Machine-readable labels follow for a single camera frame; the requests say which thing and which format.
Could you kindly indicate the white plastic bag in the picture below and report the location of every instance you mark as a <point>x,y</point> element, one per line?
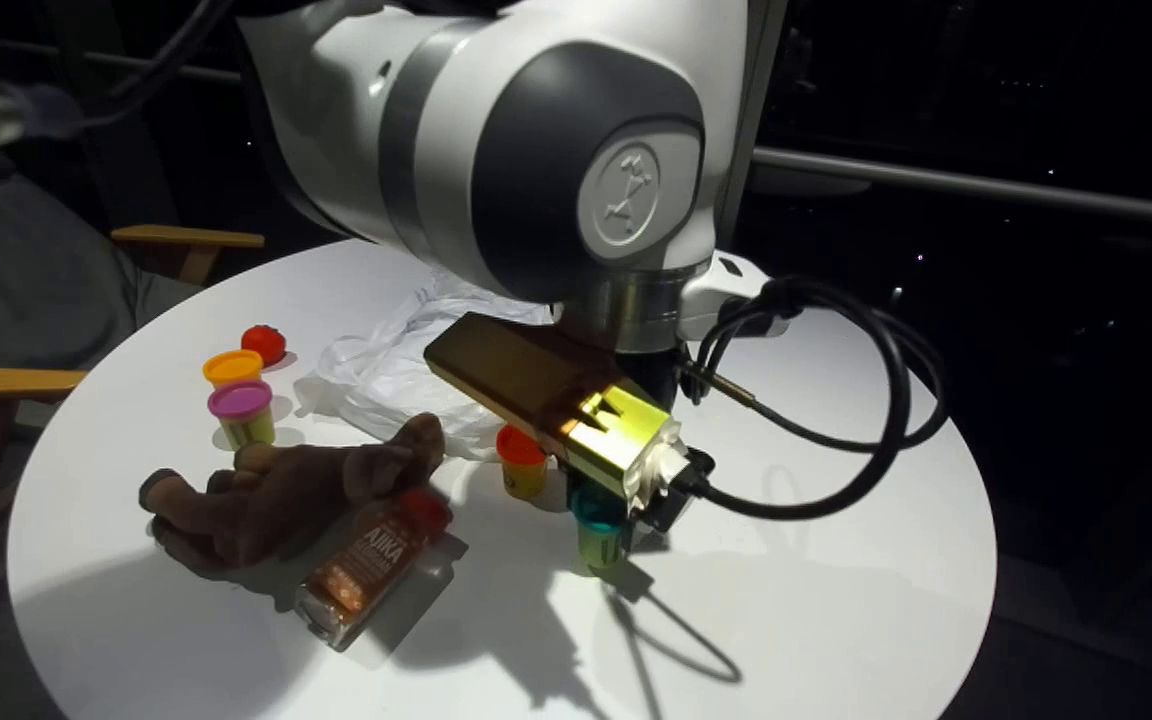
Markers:
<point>378,378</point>

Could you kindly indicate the teal lid small container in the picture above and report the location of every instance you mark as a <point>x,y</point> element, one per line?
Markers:
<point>602,525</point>

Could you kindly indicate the brown deer plush toy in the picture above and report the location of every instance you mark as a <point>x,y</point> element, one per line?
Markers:
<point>269,502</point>

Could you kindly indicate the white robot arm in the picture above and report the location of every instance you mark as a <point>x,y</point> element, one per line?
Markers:
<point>555,150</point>

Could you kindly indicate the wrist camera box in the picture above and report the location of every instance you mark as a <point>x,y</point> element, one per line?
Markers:
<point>569,399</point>

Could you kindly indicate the metal window railing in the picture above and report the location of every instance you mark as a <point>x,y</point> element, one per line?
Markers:
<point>948,180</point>

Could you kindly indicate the orange lid small container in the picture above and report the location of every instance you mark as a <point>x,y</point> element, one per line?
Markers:
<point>523,460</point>

